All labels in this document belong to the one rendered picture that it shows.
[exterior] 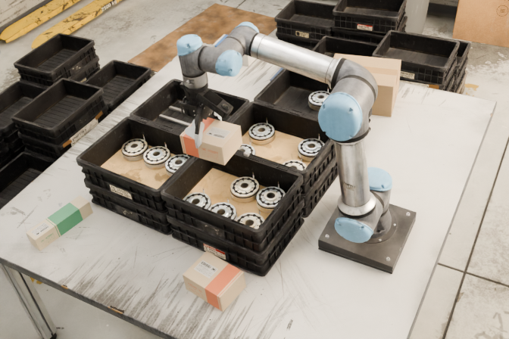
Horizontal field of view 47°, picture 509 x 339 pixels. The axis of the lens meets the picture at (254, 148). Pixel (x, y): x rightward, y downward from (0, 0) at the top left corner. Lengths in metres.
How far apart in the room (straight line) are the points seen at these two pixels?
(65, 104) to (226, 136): 1.68
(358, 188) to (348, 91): 0.32
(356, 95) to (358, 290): 0.69
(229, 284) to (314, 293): 0.28
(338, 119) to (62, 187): 1.34
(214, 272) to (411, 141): 1.03
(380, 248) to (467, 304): 0.92
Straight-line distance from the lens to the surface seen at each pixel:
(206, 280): 1.93
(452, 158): 2.46
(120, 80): 3.73
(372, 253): 2.02
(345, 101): 1.55
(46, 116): 3.38
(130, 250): 2.18
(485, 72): 4.34
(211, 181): 2.17
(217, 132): 1.91
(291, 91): 2.58
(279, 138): 2.32
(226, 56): 1.69
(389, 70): 2.66
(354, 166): 1.69
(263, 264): 1.97
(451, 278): 2.95
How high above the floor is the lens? 2.28
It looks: 39 degrees down
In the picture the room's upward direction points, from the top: 6 degrees counter-clockwise
